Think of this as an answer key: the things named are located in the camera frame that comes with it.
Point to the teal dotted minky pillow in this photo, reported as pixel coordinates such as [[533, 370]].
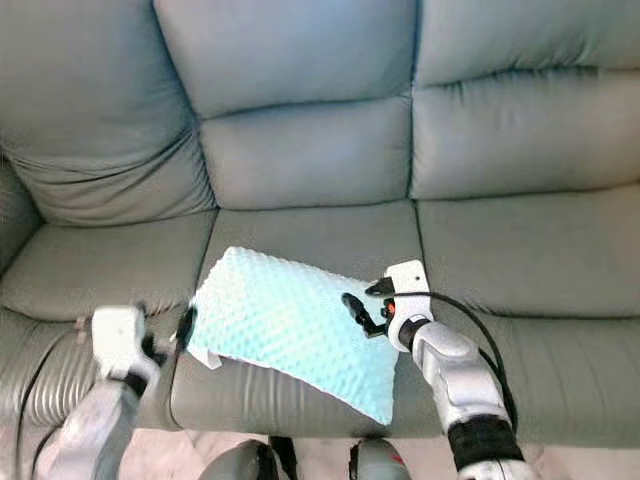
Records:
[[290, 320]]

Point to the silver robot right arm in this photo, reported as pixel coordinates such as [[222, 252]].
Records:
[[460, 375]]

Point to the green leather sofa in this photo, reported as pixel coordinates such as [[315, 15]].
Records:
[[310, 150]]

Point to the robot right leg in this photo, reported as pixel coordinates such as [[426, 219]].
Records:
[[380, 463]]

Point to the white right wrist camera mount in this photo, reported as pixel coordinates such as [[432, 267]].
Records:
[[410, 278]]

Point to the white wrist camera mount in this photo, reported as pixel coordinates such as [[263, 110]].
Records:
[[118, 338], [410, 278]]

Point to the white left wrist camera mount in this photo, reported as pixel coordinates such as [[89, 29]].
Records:
[[118, 338]]

